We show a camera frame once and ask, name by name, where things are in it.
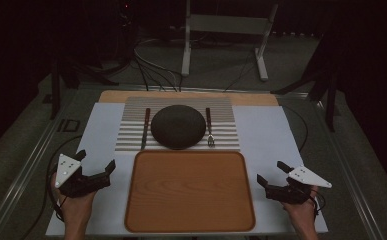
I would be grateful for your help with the wooden tray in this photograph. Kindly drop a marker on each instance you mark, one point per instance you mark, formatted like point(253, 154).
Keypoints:
point(189, 193)

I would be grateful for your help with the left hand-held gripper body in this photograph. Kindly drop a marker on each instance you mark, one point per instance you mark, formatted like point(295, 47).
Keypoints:
point(81, 184)

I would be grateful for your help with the grey metal stand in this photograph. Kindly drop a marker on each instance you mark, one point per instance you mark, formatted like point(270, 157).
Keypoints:
point(226, 25)

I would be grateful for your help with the black stand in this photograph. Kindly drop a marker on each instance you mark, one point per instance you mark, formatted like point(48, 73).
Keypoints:
point(327, 83)
point(66, 76)

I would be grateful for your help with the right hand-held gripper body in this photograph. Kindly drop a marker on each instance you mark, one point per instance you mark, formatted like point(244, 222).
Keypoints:
point(297, 186)

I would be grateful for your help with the person's left hand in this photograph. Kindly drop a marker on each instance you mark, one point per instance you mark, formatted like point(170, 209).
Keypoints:
point(76, 208)

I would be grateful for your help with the striped grey placemat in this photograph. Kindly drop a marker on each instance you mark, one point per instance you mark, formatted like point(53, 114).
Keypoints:
point(131, 133)

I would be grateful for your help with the person's right hand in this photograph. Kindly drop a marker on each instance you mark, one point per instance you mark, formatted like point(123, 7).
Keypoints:
point(301, 213)

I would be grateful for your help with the white board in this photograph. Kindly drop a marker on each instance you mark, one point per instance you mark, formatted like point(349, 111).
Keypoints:
point(267, 133)

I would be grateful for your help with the dark round plate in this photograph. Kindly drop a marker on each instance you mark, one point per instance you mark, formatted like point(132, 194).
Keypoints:
point(178, 126)

